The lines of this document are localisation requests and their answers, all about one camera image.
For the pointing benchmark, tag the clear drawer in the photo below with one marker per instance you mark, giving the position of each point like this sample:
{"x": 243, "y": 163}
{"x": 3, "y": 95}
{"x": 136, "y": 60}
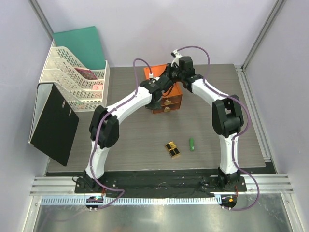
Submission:
{"x": 167, "y": 100}
{"x": 167, "y": 108}

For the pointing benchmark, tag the white slotted cable duct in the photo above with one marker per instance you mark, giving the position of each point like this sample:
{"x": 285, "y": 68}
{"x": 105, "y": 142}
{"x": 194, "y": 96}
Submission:
{"x": 91, "y": 200}

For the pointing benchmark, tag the gold black lipstick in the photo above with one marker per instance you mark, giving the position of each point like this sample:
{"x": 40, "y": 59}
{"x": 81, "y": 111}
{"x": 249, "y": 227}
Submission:
{"x": 174, "y": 152}
{"x": 170, "y": 146}

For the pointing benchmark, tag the pink sticky notes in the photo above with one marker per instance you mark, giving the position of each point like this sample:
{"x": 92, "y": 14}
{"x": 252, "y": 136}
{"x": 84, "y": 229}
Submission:
{"x": 97, "y": 87}

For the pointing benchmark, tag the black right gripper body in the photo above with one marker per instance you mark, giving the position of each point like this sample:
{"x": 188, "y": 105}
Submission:
{"x": 173, "y": 73}

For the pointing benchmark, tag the green lipstick tube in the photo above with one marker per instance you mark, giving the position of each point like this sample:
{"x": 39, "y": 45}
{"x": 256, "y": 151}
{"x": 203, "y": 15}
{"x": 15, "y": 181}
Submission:
{"x": 191, "y": 144}

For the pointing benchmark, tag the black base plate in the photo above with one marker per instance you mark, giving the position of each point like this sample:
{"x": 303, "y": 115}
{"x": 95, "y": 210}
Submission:
{"x": 161, "y": 183}

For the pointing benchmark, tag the orange drawer cabinet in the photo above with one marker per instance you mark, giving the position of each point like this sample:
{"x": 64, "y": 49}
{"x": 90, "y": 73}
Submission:
{"x": 155, "y": 72}

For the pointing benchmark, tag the pink magazine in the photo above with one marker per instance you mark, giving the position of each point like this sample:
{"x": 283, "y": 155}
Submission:
{"x": 86, "y": 73}

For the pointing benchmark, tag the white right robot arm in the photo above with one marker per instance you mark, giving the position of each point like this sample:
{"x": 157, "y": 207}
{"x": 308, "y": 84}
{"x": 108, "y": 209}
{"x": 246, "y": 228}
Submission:
{"x": 227, "y": 117}

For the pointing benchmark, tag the black binder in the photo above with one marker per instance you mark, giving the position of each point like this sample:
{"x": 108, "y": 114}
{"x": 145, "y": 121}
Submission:
{"x": 54, "y": 124}

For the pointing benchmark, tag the teal folder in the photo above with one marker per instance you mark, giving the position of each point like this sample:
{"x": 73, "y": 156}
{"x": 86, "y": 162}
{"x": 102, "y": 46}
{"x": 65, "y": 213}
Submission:
{"x": 85, "y": 44}

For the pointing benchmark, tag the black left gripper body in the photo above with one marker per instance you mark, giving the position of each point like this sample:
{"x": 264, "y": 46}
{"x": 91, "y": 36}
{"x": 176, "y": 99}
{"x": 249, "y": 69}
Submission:
{"x": 154, "y": 105}

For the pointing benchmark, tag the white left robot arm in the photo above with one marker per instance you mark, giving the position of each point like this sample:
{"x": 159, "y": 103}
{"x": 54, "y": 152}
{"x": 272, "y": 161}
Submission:
{"x": 105, "y": 123}

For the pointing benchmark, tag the white mesh file organizer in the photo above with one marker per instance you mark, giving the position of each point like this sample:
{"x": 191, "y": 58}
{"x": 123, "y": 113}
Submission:
{"x": 59, "y": 68}

